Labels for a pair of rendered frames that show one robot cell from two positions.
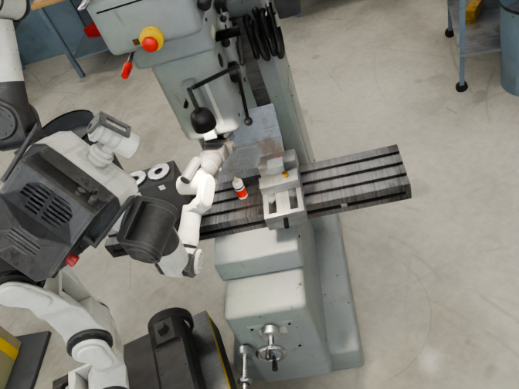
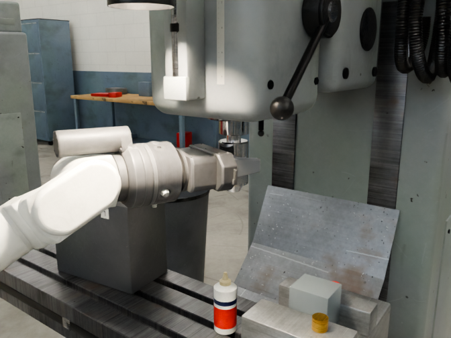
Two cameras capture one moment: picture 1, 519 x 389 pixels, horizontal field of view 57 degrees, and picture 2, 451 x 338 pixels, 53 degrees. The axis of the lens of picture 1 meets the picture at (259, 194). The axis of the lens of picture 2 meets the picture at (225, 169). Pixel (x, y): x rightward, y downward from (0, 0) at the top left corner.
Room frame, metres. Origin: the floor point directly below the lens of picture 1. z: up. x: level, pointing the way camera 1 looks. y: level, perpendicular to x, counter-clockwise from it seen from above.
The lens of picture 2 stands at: (0.79, -0.21, 1.39)
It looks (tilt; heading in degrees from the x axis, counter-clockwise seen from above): 14 degrees down; 22
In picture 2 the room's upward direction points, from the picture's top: straight up
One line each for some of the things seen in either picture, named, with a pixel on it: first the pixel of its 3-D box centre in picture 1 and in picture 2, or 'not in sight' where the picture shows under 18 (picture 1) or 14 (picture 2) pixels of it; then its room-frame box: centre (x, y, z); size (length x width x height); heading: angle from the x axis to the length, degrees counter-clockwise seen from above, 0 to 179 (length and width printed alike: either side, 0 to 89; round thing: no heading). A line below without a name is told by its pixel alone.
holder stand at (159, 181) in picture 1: (157, 192); (109, 229); (1.56, 0.38, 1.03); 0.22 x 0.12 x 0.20; 83
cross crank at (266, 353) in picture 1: (271, 344); not in sight; (0.95, 0.17, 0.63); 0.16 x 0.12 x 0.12; 165
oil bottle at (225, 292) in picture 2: (239, 187); (225, 300); (1.45, 0.06, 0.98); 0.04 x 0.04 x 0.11
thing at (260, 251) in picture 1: (257, 218); not in sight; (1.44, 0.05, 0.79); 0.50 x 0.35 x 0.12; 165
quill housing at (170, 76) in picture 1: (200, 83); (236, 3); (1.44, 0.04, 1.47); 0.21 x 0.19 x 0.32; 75
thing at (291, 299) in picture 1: (279, 271); not in sight; (1.41, 0.05, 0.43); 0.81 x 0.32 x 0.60; 165
